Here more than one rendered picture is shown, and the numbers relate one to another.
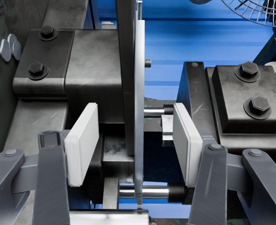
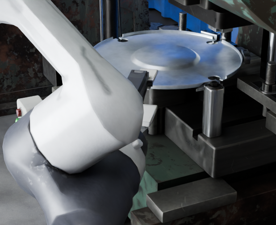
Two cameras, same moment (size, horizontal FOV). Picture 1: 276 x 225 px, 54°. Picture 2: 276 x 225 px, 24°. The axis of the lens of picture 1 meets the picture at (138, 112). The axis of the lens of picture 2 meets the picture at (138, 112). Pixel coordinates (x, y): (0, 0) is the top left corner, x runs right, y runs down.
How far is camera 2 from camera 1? 95 cm
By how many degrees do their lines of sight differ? 39
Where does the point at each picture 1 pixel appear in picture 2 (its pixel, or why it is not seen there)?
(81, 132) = not seen: hidden behind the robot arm
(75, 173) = (144, 124)
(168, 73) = not seen: outside the picture
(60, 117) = (169, 114)
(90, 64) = not seen: hidden behind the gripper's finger
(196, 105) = (190, 10)
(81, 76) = (148, 98)
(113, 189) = (242, 84)
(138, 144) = (161, 87)
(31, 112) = (168, 128)
